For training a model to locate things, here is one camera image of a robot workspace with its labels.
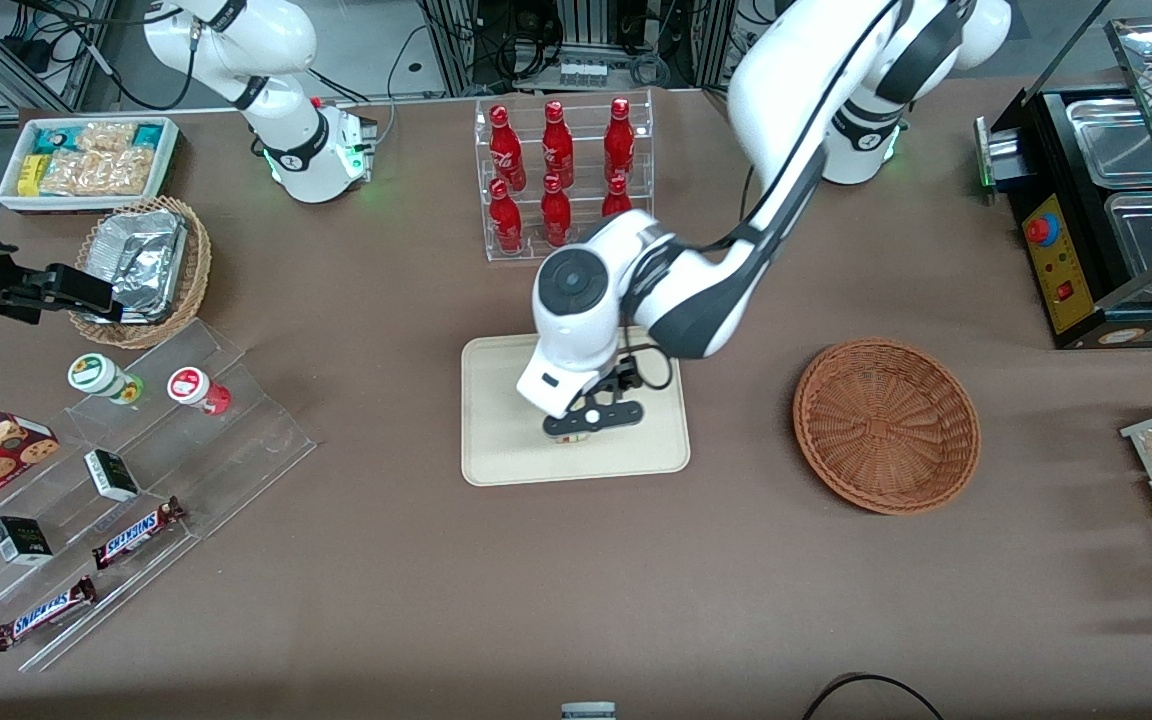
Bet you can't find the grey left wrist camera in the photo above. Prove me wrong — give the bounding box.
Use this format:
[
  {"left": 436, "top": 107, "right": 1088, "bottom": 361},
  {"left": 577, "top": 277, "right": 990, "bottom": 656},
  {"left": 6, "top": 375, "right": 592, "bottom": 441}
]
[{"left": 516, "top": 342, "right": 599, "bottom": 420}]

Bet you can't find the round brown wicker basket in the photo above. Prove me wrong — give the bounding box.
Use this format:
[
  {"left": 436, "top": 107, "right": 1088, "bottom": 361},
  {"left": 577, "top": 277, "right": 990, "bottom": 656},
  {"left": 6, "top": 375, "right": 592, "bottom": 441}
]
[{"left": 793, "top": 338, "right": 982, "bottom": 516}]

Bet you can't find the red label white cup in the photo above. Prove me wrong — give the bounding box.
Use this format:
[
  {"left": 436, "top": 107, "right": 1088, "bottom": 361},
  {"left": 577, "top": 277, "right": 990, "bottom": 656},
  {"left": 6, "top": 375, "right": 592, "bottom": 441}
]
[{"left": 166, "top": 366, "right": 233, "bottom": 417}]

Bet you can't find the clear acrylic stepped display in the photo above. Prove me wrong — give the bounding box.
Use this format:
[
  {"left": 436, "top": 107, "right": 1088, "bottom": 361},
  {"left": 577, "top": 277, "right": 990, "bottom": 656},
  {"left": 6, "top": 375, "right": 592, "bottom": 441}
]
[{"left": 0, "top": 319, "right": 318, "bottom": 673}]

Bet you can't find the small black white box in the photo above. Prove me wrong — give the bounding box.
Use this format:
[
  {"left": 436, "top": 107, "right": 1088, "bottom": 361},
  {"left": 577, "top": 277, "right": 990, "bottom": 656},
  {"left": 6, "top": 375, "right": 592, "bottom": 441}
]
[
  {"left": 83, "top": 448, "right": 142, "bottom": 503},
  {"left": 0, "top": 515, "right": 55, "bottom": 567}
]

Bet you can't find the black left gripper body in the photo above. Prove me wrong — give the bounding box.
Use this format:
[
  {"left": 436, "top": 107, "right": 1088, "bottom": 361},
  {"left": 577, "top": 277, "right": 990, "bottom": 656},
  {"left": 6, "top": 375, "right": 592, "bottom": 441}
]
[{"left": 542, "top": 364, "right": 650, "bottom": 443}]

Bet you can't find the small tan wicker basket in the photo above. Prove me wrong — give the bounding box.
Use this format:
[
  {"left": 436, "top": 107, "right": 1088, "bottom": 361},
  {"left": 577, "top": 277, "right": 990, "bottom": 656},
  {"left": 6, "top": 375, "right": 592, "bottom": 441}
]
[{"left": 68, "top": 195, "right": 213, "bottom": 350}]

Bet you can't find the clear bag of rice crackers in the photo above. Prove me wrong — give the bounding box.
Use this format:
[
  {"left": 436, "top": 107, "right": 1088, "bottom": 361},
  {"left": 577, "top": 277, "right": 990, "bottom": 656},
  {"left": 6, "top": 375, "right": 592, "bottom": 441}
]
[
  {"left": 41, "top": 150, "right": 155, "bottom": 198},
  {"left": 76, "top": 121, "right": 139, "bottom": 154}
]

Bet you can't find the Snickers chocolate bar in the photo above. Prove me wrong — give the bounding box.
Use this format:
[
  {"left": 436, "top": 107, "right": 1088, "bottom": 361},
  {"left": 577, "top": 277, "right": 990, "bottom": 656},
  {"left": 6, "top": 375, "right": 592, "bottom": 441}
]
[
  {"left": 90, "top": 496, "right": 186, "bottom": 572},
  {"left": 0, "top": 576, "right": 99, "bottom": 653}
]

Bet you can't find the green label white cup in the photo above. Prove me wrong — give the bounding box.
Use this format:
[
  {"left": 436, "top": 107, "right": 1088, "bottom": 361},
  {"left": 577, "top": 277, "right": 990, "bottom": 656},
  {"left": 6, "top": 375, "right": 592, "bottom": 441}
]
[{"left": 67, "top": 353, "right": 146, "bottom": 407}]

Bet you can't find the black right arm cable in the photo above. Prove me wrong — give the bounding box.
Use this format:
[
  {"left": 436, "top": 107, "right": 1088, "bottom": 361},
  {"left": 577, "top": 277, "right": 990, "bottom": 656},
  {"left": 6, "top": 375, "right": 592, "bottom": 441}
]
[{"left": 0, "top": 0, "right": 199, "bottom": 112}]

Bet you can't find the beige rectangular plastic tray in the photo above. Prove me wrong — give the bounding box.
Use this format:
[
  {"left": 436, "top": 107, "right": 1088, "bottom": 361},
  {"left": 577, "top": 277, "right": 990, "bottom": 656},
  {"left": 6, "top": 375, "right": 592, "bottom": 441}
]
[{"left": 461, "top": 333, "right": 692, "bottom": 488}]

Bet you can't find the black food warmer appliance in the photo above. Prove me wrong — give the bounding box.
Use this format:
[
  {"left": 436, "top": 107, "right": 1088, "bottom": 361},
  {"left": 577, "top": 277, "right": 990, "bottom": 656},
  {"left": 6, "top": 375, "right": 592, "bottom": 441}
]
[{"left": 974, "top": 18, "right": 1152, "bottom": 351}]

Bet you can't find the silver foil container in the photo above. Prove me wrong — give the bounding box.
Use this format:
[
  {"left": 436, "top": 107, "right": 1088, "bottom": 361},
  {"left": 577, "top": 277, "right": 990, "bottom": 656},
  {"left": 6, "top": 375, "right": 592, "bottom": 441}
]
[{"left": 84, "top": 209, "right": 189, "bottom": 325}]

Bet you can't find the black table edge cable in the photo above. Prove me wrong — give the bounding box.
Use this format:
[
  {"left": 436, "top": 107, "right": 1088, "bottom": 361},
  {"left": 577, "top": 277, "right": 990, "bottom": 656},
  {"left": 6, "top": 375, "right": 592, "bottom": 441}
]
[{"left": 800, "top": 672, "right": 947, "bottom": 720}]

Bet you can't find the clear acrylic bottle rack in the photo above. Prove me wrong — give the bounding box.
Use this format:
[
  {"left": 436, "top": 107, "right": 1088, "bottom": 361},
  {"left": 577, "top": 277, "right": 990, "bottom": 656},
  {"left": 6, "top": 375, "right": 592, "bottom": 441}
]
[{"left": 474, "top": 89, "right": 655, "bottom": 264}]

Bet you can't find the white snack bin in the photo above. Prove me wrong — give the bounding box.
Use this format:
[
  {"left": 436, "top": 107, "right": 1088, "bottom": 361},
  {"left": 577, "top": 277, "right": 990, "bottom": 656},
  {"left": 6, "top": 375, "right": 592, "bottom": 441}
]
[{"left": 0, "top": 115, "right": 183, "bottom": 216}]

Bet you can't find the white power strip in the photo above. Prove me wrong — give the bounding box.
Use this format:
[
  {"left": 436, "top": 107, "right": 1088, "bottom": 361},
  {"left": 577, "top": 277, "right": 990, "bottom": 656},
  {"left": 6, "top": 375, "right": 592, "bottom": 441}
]
[{"left": 556, "top": 59, "right": 610, "bottom": 90}]

